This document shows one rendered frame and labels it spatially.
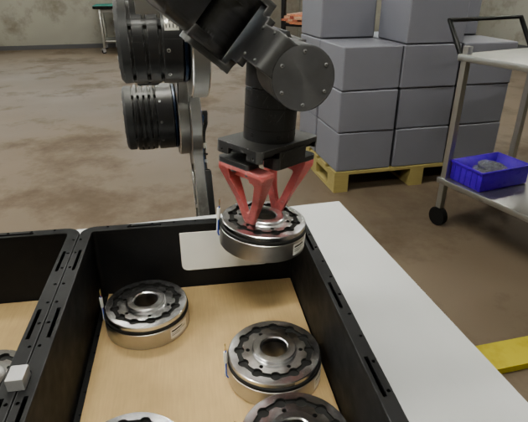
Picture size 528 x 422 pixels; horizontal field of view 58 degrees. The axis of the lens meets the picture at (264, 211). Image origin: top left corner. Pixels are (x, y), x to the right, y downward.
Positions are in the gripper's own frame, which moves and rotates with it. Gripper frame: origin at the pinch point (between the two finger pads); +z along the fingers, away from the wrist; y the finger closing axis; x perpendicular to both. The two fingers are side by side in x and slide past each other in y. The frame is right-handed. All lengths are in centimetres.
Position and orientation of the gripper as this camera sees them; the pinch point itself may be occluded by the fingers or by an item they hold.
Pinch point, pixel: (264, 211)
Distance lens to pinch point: 56.6
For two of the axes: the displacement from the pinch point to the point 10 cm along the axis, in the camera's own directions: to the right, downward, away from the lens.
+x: -7.5, -3.2, 5.8
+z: -0.6, 9.0, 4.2
